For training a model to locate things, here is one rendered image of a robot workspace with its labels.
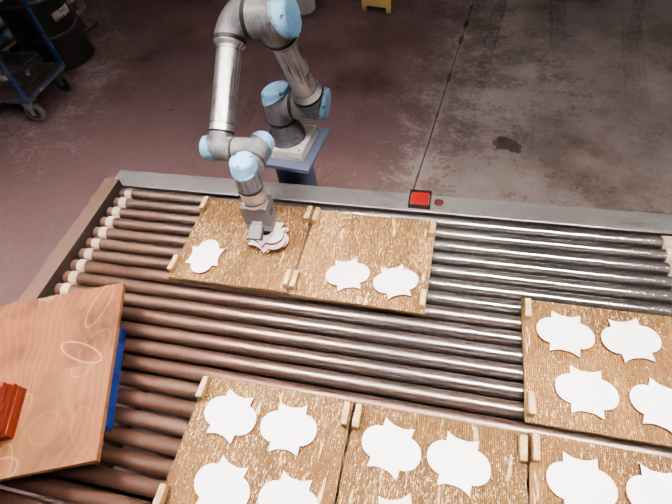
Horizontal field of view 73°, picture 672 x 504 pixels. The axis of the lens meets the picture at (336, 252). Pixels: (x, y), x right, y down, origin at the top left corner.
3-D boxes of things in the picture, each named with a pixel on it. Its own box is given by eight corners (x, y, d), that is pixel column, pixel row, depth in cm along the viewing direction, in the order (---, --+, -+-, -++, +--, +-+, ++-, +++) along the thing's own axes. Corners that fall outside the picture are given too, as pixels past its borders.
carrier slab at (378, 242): (317, 212, 161) (317, 209, 160) (436, 225, 152) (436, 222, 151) (289, 296, 141) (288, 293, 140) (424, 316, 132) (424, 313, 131)
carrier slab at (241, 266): (209, 201, 170) (207, 198, 169) (315, 211, 161) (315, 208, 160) (169, 278, 150) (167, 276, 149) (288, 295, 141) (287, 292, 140)
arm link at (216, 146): (207, -12, 133) (192, 157, 135) (241, -14, 130) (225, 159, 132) (226, 8, 144) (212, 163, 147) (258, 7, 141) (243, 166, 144)
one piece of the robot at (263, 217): (228, 211, 132) (243, 246, 145) (257, 214, 130) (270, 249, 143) (241, 182, 139) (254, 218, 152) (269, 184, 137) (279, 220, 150)
